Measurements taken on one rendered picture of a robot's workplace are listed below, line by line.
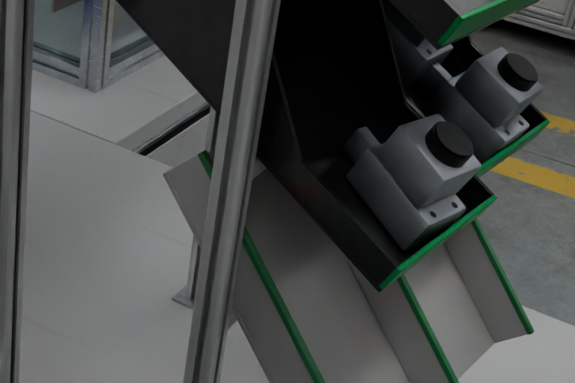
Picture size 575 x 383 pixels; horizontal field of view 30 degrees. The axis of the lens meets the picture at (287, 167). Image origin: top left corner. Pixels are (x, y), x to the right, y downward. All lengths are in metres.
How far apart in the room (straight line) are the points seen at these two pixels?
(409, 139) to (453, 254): 0.32
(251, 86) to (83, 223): 0.68
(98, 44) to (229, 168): 0.90
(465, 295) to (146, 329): 0.34
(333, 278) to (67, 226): 0.52
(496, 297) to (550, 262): 2.12
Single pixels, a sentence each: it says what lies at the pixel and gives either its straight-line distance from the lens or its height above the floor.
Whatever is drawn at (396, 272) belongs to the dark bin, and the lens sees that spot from 0.64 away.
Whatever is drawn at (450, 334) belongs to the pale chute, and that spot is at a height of 1.01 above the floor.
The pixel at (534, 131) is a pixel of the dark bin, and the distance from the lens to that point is 0.85.
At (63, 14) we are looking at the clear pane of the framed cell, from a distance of 1.58.
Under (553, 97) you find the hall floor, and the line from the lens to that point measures 4.13.
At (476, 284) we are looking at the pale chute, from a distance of 0.96.
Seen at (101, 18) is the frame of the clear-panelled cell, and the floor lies 0.98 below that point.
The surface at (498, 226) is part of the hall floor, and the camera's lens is 3.17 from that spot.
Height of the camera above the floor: 1.56
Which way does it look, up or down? 29 degrees down
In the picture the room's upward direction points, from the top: 10 degrees clockwise
